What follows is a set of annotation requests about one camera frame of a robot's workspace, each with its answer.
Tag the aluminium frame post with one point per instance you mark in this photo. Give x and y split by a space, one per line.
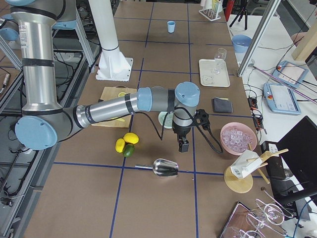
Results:
263 24

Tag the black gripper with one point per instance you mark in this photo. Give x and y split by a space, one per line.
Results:
180 132

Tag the blue tablet near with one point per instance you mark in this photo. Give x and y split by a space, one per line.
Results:
280 99

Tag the yellow plastic knife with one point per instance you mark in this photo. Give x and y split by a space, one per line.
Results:
118 119

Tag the black camera tripod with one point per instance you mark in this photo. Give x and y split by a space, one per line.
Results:
243 13

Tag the metal ice scoop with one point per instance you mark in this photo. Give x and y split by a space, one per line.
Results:
162 168

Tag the light blue plastic cup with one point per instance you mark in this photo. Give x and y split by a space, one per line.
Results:
171 26

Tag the clear wine glass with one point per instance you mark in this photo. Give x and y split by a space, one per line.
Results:
219 58

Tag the white wire cup rack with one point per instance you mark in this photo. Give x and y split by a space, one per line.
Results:
211 9

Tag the green lime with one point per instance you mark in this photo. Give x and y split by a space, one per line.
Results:
128 150

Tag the blue tablet far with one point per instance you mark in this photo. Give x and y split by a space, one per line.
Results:
290 73

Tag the upturned wine glasses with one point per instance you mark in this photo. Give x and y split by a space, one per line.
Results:
264 221

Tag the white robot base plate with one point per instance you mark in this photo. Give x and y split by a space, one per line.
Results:
114 66

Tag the wooden post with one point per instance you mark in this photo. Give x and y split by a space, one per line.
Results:
306 43

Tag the blue bowl at table edge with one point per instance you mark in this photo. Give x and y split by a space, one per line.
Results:
241 43

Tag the blue tablet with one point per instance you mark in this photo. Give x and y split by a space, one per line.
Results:
280 99
290 73

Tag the wooden cutting board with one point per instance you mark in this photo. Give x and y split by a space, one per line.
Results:
110 93

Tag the whole yellow lemon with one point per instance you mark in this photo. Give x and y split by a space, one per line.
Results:
131 138

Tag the black monitor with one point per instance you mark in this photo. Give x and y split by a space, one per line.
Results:
301 159

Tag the pink bowl with ice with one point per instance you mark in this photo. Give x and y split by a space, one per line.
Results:
236 138

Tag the red cylinder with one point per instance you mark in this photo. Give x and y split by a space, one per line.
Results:
228 9

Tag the mint green bowl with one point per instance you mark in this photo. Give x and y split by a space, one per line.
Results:
166 119

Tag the wooden stand base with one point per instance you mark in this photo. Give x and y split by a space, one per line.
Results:
243 185

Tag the white paper bag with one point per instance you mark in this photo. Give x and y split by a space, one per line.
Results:
246 163

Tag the half lemon slice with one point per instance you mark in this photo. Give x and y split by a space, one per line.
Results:
122 94

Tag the cream bear tray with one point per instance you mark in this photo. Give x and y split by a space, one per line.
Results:
208 79

